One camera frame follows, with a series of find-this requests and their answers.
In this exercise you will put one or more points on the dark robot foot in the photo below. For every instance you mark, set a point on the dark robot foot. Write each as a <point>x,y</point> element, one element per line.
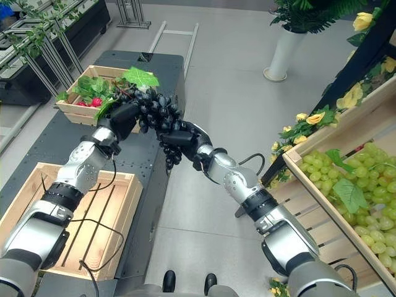
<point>210,284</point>
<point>169,281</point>

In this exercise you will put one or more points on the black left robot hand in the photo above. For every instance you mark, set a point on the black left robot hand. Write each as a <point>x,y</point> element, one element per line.
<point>123,119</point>

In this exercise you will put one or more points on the empty wooden slat crate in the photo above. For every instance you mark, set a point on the empty wooden slat crate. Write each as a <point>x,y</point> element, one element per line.
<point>102,213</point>

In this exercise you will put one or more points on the black shelf frame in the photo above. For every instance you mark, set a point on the black shelf frame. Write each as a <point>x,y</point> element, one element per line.
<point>362,55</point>

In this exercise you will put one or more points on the aluminium profile stand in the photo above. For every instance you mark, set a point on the aluminium profile stand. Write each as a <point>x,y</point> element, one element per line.
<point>133,18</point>

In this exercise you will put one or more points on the grey robot torso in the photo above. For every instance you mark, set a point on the grey robot torso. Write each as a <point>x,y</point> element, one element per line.
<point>185,290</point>

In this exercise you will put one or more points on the black equipment cart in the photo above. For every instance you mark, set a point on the black equipment cart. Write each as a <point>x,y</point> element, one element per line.
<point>89,21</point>

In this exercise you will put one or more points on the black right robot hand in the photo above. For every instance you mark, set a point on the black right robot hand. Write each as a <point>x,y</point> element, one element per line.
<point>195,136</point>

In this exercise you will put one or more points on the green fern plant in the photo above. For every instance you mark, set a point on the green fern plant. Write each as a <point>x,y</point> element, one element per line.
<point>309,14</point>

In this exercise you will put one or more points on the wooden crate with green grapes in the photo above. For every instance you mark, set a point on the wooden crate with green grapes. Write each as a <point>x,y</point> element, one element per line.
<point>312,191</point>

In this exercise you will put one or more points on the aluminium profile rack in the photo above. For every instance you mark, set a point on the aluminium profile rack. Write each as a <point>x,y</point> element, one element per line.
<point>49,58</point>

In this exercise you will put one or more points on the wooden slatted display crate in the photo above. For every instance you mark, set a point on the wooden slatted display crate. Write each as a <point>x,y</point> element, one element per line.
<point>309,222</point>

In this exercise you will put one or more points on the red radish bunch with leaves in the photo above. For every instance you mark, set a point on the red radish bunch with leaves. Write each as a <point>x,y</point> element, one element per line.
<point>91,88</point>

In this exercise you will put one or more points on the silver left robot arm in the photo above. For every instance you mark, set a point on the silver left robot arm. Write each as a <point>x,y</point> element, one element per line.
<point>77,173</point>

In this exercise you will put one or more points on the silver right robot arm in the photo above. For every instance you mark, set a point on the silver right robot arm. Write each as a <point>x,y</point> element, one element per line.
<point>266,204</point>

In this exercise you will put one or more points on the green grape pile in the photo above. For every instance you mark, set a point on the green grape pile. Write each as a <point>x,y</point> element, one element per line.
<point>376,188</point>

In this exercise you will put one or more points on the aluminium ladder frame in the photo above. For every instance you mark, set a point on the aluminium ladder frame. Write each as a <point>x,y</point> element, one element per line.
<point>191,46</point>

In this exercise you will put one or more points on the dark left robot foot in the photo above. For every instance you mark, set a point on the dark left robot foot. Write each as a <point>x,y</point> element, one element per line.
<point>169,281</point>

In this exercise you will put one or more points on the dark right robot foot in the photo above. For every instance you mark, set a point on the dark right robot foot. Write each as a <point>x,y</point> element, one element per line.
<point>210,284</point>

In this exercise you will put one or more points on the white tall vase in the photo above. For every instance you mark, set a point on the white tall vase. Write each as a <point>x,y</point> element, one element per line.
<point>286,49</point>

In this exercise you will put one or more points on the wooden crate with radishes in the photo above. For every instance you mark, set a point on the wooden crate with radishes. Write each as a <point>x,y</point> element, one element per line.
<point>77,109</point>

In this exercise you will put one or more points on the green ivy garland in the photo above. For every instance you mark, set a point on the green ivy garland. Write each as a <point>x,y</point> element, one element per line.
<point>37,34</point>

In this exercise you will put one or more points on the black metal table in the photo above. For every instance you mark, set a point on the black metal table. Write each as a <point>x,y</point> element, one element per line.
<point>145,161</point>

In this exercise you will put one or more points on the yellow rose garland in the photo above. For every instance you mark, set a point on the yellow rose garland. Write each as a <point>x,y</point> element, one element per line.
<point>315,119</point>

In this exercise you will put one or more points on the dark purple grape bunch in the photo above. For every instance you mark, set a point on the dark purple grape bunch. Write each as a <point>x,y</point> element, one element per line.
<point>157,108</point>

